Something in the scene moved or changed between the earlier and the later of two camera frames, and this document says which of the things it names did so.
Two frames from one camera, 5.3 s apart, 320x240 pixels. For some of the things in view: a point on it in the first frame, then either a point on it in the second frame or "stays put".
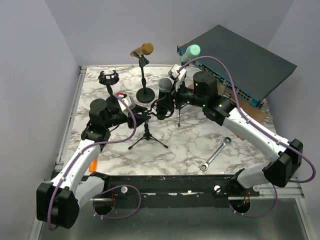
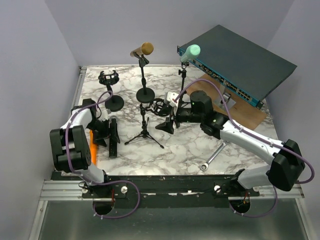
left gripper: (140, 118) → (99, 138)
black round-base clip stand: (144, 95) stays put
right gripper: (176, 95) → (168, 126)
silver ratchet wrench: (204, 167) stays put
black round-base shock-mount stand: (109, 79) stays put
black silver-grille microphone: (165, 103) → (113, 147)
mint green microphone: (192, 51) stays put
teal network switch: (257, 72) stays put
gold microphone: (147, 48) stays put
